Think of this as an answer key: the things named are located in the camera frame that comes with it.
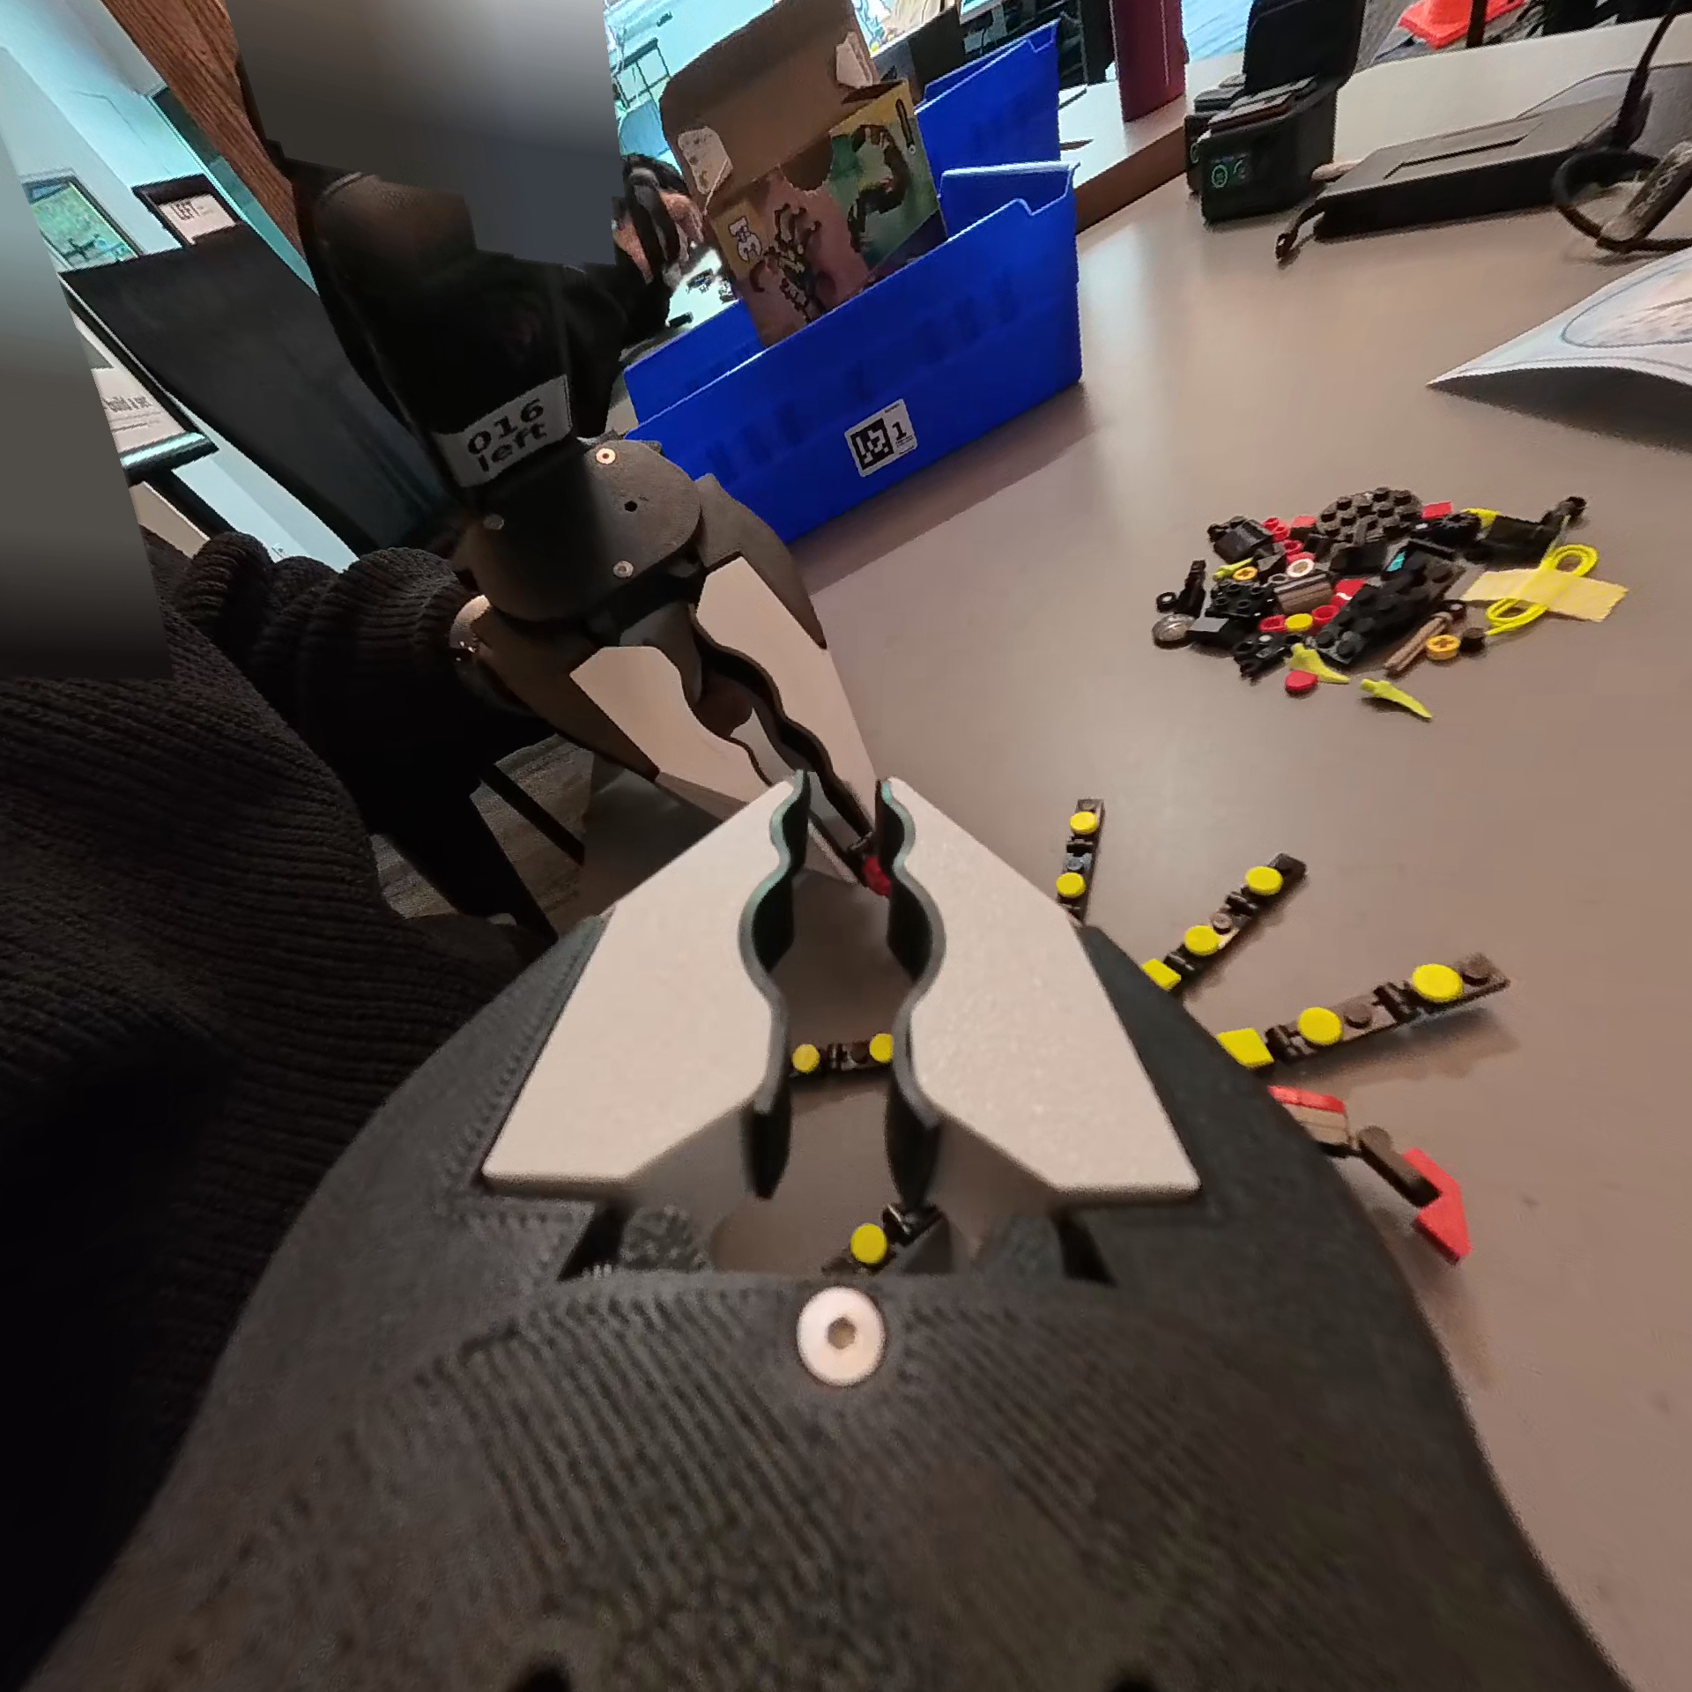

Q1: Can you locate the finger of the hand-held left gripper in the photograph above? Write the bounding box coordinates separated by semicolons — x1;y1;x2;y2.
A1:
565;644;874;890
690;557;879;860

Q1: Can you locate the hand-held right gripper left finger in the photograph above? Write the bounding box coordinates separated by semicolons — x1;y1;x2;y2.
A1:
478;774;813;1205

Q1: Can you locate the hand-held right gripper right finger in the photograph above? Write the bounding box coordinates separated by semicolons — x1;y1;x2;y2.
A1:
874;778;1205;1240

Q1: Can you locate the black yellow lego scorpion model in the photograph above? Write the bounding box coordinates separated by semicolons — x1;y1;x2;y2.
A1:
785;796;1510;1276

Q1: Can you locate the person's left forearm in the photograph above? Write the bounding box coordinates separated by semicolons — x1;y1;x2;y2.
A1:
171;536;483;742

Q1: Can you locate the printed cardboard lego box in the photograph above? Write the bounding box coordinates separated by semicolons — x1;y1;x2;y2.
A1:
658;0;942;348

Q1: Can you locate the pile of loose lego pieces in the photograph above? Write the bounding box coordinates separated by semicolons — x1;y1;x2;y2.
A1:
1151;486;1629;721

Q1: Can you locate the person's left hand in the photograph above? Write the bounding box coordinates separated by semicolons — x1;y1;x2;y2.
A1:
446;593;590;755

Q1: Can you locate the blue plastic bin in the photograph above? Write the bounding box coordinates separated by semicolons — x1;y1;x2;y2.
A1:
619;160;1085;545
911;19;1066;239

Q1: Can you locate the black framed marker sign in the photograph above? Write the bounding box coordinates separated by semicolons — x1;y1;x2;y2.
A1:
58;269;219;478

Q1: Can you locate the person's black sweater torso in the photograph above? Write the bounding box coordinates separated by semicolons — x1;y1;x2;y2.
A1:
0;528;595;1692

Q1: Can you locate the black battery case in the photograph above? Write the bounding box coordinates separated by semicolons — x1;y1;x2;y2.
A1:
1181;0;1363;225

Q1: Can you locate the maroon water bottle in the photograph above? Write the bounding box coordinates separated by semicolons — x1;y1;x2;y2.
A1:
1110;0;1191;122

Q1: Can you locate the black flat device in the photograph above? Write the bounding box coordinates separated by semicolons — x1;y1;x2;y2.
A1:
1308;59;1692;242

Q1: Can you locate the open instruction booklet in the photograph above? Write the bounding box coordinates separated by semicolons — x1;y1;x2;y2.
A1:
1427;243;1692;427

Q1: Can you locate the small framed wall sign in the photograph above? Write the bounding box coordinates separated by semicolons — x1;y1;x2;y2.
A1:
139;172;254;247

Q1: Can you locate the framed wall picture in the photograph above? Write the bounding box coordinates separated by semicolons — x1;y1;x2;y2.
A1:
24;169;143;275

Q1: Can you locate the black cable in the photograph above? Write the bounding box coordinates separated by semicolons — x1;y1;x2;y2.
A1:
1549;0;1692;255

